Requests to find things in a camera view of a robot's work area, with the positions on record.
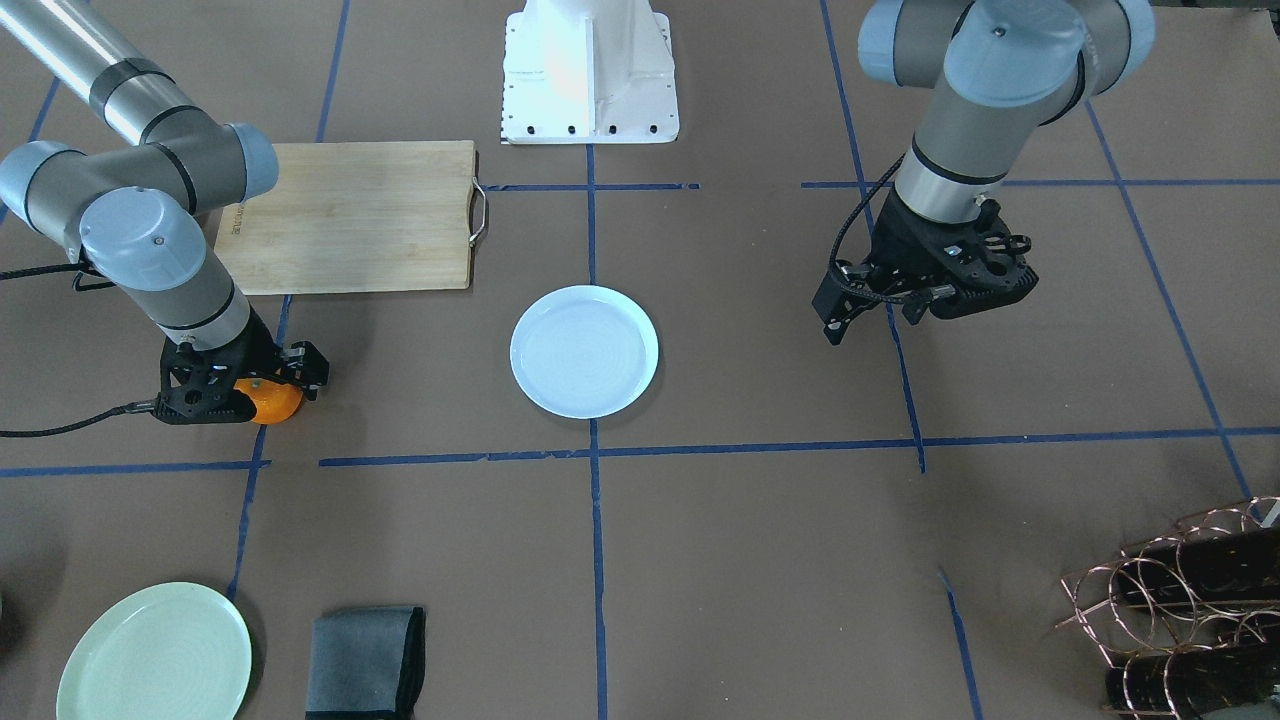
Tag wooden cutting board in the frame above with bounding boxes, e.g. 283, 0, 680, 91
214, 140, 483, 296

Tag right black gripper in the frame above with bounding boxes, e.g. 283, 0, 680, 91
152, 310, 330, 425

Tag dark grey folded cloth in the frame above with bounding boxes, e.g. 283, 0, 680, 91
303, 605, 428, 719

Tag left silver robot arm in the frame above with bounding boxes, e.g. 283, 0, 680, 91
812, 1, 1156, 345

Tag light blue plate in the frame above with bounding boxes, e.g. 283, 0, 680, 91
509, 284, 660, 419

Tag light green plate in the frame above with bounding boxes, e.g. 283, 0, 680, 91
55, 582, 253, 719

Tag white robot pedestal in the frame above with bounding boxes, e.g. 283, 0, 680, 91
500, 1, 681, 145

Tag orange fruit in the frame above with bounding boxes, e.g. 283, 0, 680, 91
234, 378, 305, 425

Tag dark wine bottle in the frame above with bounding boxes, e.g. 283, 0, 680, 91
1112, 527, 1279, 611
1105, 643, 1279, 719

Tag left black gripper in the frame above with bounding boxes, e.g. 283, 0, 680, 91
812, 191, 1038, 346

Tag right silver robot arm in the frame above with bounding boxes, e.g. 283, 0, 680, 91
1, 1, 330, 425

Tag copper wire bottle rack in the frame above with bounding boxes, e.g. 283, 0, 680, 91
1059, 496, 1279, 719

